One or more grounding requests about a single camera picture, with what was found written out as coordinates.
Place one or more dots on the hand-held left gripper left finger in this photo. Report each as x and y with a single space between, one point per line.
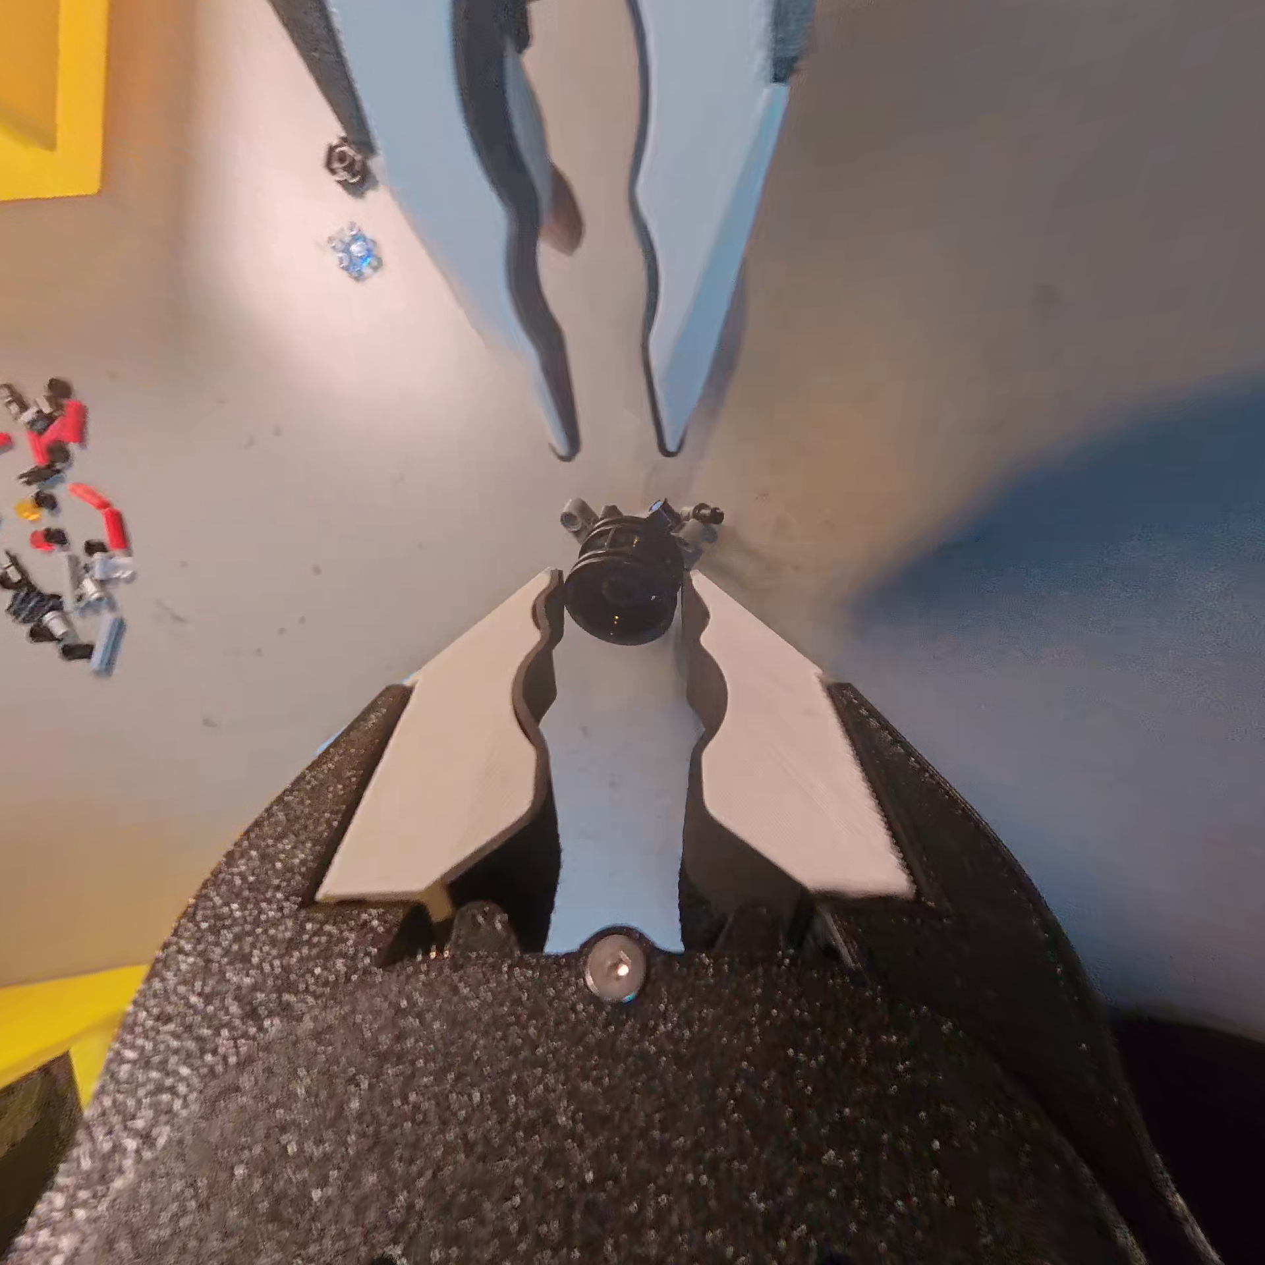
435 791

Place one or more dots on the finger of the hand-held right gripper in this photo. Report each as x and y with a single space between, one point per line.
424 148
701 198

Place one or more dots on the person's right hand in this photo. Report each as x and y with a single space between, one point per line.
562 213

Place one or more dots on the pile of small toy bricks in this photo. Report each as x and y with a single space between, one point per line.
59 514

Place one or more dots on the small black grey brick assembly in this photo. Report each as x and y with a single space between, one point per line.
697 524

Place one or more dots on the open-front yellow plastic bin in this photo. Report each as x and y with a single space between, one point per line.
59 99

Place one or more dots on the black toy wheel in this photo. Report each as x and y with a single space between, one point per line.
622 593

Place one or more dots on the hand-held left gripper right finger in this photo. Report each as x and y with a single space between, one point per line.
790 791

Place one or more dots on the small black round brick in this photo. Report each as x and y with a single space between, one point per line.
348 164

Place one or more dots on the blue translucent round brick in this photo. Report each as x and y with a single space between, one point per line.
353 251

